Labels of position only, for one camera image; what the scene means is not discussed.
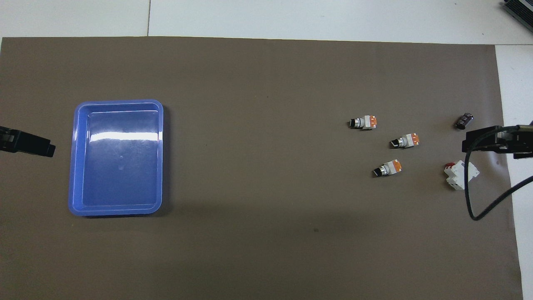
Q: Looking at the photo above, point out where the brown table mat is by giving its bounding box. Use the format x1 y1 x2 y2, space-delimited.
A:
0 37 524 300

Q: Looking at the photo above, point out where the small black electronic component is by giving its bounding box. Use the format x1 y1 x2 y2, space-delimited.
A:
455 112 475 130

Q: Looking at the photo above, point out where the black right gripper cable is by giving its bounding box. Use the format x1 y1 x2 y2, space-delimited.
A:
463 125 533 221

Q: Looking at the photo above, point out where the blue plastic tray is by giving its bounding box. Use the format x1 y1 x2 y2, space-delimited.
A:
68 99 164 217

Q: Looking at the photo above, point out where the orange white selector switch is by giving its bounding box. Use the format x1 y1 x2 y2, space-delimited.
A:
349 115 378 131
389 133 420 149
373 160 403 178

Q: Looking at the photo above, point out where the dark ridged metal box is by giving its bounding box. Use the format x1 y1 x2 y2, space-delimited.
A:
502 0 533 26

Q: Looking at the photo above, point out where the white red circuit breaker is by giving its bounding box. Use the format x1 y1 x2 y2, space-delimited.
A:
443 160 480 190

